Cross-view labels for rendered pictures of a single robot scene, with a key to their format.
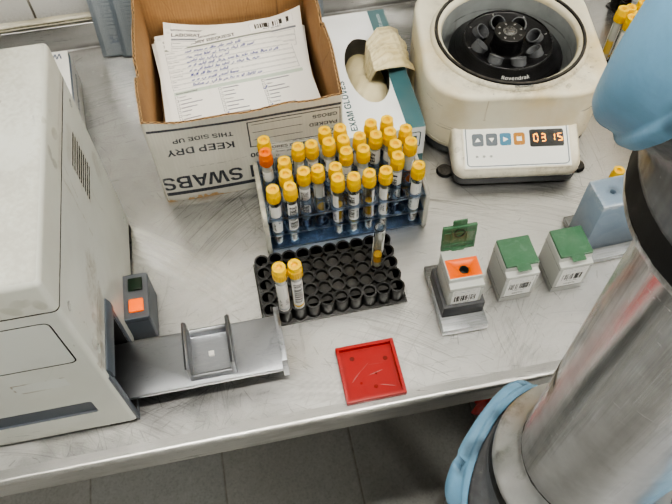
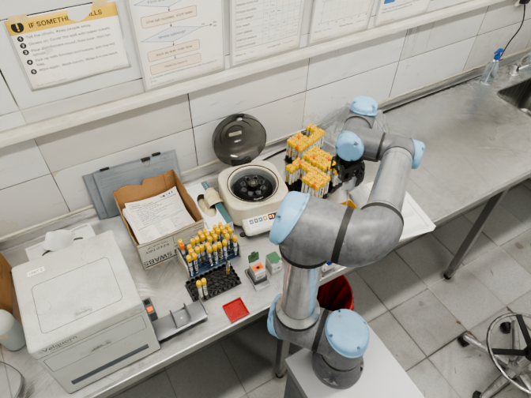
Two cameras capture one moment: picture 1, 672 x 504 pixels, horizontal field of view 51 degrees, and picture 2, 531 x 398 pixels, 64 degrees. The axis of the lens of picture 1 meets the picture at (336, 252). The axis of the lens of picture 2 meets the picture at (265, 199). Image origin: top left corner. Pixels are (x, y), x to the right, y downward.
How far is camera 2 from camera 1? 0.66 m
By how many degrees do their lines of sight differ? 15
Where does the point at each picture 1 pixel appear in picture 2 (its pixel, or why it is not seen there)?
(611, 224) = not seen: hidden behind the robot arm
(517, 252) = (273, 257)
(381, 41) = (209, 194)
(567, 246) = not seen: hidden behind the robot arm
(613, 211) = not seen: hidden behind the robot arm
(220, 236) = (169, 278)
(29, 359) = (133, 330)
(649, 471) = (303, 298)
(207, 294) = (171, 299)
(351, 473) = (231, 371)
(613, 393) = (291, 283)
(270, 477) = (195, 384)
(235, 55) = (156, 210)
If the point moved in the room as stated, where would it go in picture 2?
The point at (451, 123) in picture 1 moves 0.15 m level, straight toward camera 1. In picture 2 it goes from (241, 218) to (243, 251)
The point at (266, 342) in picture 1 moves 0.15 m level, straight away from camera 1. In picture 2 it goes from (199, 309) to (178, 275)
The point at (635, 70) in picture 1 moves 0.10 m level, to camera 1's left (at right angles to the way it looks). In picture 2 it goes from (272, 238) to (222, 251)
